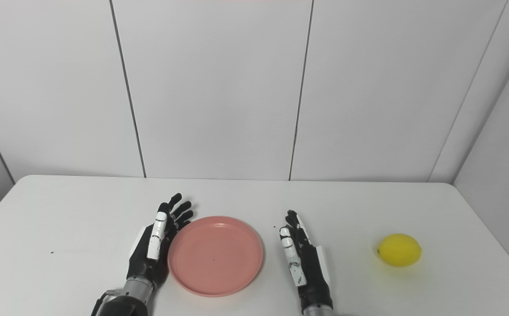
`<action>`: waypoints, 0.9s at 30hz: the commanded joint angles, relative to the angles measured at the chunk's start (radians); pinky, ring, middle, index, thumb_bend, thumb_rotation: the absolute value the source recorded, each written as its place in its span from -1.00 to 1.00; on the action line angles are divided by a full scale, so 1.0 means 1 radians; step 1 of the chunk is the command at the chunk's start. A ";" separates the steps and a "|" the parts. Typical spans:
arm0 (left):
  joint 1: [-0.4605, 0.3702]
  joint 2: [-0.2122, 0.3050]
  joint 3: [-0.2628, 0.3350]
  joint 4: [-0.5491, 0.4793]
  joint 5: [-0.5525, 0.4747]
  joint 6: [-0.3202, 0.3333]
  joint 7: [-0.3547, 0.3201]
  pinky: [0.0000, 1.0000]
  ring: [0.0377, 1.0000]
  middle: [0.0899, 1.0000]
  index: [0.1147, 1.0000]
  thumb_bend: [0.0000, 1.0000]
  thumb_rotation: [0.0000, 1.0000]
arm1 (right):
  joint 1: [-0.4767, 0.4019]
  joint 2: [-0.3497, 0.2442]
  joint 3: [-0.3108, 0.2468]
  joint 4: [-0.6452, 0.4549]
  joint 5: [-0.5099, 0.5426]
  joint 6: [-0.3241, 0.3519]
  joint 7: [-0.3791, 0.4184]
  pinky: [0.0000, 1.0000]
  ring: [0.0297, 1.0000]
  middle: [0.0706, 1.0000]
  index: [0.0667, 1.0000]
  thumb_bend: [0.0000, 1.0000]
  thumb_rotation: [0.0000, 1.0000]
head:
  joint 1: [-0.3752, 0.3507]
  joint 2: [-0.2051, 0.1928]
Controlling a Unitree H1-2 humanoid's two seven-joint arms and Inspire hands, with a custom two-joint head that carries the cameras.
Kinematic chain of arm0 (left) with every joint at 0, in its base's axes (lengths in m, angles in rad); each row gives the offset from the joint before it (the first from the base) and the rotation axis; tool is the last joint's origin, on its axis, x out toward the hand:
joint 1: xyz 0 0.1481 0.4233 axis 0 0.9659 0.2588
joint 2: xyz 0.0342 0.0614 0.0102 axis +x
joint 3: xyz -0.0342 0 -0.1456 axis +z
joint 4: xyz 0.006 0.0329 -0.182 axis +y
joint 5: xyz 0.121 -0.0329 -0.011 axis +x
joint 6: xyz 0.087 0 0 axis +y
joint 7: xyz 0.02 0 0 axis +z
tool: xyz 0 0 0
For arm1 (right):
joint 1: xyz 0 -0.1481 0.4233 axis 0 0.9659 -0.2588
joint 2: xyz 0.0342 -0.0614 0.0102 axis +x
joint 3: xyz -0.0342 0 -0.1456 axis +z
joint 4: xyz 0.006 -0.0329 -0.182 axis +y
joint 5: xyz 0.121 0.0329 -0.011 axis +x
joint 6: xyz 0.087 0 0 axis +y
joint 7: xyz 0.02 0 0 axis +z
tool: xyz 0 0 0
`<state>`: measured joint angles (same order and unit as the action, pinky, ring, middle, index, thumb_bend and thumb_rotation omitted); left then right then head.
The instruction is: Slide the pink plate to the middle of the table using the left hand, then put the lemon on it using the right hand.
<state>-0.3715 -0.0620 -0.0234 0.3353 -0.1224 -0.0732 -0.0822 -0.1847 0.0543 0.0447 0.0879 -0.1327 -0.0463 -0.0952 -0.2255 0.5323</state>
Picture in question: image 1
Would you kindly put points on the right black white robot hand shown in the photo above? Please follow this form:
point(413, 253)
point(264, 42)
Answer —
point(309, 272)

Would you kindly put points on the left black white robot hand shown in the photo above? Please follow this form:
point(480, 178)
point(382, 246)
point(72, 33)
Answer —
point(151, 252)

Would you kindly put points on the pink round plate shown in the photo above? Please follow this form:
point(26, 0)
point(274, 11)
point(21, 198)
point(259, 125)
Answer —
point(215, 256)

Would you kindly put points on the yellow lemon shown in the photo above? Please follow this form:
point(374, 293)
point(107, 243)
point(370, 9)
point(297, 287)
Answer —
point(399, 249)

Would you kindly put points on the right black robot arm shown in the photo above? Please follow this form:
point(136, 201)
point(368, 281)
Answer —
point(318, 312)

